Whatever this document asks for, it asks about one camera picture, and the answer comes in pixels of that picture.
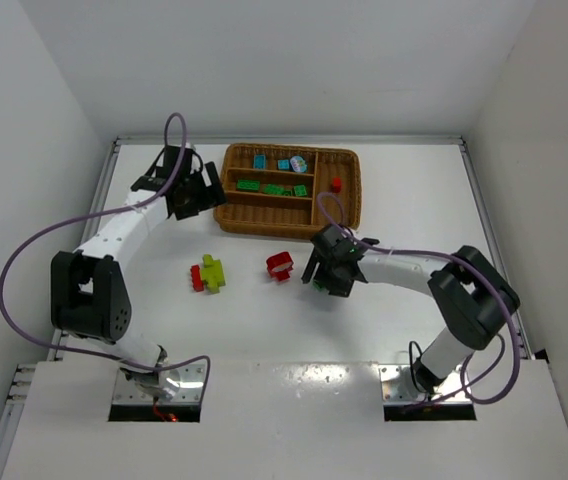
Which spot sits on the blue monster face lego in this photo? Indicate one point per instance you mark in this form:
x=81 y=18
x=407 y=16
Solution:
x=298 y=164

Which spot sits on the small green square lego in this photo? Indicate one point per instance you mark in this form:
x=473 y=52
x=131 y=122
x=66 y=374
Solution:
x=299 y=191

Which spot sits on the green upturned lego brick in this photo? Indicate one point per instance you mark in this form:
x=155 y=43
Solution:
x=317 y=286

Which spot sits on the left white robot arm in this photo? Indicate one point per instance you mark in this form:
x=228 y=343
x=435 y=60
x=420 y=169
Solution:
x=89 y=298

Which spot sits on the lime green lego piece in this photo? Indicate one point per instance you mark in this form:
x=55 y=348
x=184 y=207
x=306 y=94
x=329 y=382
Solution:
x=212 y=274

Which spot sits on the red lego arch piece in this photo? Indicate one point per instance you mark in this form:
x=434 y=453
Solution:
x=279 y=266

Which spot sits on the long green lego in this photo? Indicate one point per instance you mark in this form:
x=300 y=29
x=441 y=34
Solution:
x=245 y=185

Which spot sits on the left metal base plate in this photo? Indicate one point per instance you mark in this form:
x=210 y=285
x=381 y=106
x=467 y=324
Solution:
x=181 y=386

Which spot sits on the green lego plate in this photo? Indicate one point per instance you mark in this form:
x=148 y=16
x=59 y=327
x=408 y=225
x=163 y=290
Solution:
x=271 y=189

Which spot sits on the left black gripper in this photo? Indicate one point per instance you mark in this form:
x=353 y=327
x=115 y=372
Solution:
x=196 y=192

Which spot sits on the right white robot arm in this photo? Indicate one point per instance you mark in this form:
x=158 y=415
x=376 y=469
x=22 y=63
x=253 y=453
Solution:
x=473 y=298

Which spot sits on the brown wicker divided basket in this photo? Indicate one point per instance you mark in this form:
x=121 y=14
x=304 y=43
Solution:
x=289 y=216

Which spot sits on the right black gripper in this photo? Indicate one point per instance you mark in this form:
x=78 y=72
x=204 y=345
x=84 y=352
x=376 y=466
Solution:
x=328 y=273

